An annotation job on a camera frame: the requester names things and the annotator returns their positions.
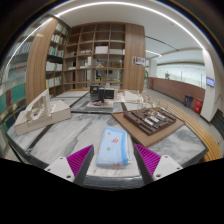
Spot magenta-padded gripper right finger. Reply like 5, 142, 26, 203
133, 143, 184, 186

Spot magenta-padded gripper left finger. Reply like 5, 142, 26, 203
44, 144, 95, 186

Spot light blue patterned towel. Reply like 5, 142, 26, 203
96, 126, 135, 168

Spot dark brown architectural model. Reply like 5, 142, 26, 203
111, 106, 186, 148

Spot white architectural model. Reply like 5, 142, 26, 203
13, 88, 72, 136

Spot curved slatted wooden bench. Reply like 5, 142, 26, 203
156, 98, 223, 163

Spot small white architectural models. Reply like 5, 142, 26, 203
123, 89, 159, 105

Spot dark grey bin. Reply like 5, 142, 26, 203
184, 94, 194, 108

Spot red bin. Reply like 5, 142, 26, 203
193, 97, 204, 115

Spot black architectural model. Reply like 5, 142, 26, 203
78, 83, 119, 111

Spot wooden shelf unit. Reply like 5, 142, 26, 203
24, 18, 147, 101

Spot wall screen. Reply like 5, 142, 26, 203
205, 76, 216, 88

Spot wall poster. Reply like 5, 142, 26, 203
132, 55, 147, 67

